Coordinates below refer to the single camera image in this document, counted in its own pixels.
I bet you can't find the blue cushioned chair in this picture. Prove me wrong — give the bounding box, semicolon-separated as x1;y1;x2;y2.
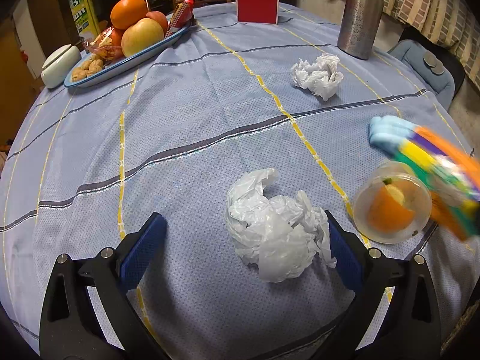
388;39;455;111

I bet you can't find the steel water bottle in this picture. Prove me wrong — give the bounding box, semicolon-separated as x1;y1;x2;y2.
337;0;383;60

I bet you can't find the red snack packet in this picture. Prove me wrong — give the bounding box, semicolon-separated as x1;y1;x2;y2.
164;0;194;38

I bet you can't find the yellow apple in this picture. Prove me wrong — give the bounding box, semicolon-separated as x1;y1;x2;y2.
121;18;164;57

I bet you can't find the red apple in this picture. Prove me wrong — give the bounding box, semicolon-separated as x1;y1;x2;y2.
145;10;168;35

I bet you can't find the orange fruit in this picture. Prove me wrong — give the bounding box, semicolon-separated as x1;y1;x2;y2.
110;0;147;30

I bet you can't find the blue fruit tray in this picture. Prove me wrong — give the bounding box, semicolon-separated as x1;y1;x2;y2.
64;21;192;88

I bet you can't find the blue striped tablecloth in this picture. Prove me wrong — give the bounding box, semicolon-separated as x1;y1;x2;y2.
1;3;473;359

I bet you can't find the white ceramic jar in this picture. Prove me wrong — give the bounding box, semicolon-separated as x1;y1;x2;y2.
41;44;80;89

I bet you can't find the clear cup with orange peel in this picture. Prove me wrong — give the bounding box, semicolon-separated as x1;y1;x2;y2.
352;161;432;245

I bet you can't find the yellow green snack box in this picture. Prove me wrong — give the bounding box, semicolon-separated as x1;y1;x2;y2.
68;0;100;41

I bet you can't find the walnuts pile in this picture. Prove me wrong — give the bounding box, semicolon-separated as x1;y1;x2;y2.
71;55;104;82

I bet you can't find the wrapped candy bag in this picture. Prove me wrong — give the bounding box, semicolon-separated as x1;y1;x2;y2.
84;26;125;64

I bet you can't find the white plastic bag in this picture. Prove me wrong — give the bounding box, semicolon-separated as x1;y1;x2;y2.
225;167;337;283

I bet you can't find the colourful tissue box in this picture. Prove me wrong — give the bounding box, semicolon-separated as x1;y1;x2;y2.
368;115;479;242

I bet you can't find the white paper ball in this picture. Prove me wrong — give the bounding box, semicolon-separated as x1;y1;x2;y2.
290;53;344;102

